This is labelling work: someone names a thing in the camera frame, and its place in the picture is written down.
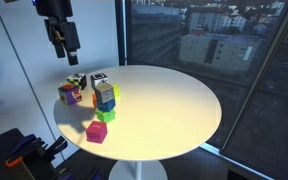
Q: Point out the yellow-green block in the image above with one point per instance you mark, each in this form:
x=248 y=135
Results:
x=116 y=91

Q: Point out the purple clown face block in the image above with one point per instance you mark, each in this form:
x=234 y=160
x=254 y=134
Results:
x=70 y=95

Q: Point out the black white toy cube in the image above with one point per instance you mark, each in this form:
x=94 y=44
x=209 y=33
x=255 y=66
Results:
x=77 y=80

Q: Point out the black clamp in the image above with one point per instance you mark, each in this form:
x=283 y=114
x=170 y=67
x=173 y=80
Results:
x=58 y=145

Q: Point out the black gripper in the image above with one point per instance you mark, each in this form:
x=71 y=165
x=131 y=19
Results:
x=54 y=8

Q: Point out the green block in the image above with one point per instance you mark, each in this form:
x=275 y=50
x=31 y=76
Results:
x=105 y=116

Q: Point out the orange block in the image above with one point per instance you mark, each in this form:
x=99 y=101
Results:
x=94 y=100

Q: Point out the pink block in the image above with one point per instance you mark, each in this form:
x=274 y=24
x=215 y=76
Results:
x=96 y=132

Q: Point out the black tool case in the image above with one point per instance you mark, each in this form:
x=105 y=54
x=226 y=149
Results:
x=4 y=156

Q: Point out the blue clamp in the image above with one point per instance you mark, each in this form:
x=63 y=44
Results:
x=24 y=143

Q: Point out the white table pedestal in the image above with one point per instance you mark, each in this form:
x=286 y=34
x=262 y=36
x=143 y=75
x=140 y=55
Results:
x=137 y=170

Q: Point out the black white block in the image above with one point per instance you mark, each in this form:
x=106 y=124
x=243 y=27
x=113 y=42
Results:
x=99 y=79

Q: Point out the dark window frame post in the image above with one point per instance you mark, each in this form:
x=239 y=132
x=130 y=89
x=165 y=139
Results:
x=120 y=31

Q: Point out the blue block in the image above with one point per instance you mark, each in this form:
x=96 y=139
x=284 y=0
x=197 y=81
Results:
x=106 y=106

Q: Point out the gray block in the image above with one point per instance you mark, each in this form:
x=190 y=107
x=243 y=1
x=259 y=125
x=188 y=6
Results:
x=104 y=93

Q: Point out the white window sill strip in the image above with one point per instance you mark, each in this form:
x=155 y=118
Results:
x=230 y=159

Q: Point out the slanted dark window bar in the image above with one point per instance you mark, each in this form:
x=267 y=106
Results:
x=260 y=76

